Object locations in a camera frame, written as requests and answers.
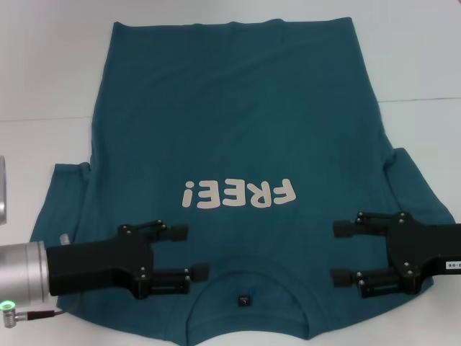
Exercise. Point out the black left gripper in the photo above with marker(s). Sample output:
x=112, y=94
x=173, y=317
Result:
x=93, y=265

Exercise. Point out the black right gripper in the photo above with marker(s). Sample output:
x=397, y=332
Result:
x=425, y=248

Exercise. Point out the teal t-shirt with FREE print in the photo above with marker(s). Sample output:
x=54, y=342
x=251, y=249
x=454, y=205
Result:
x=234, y=126

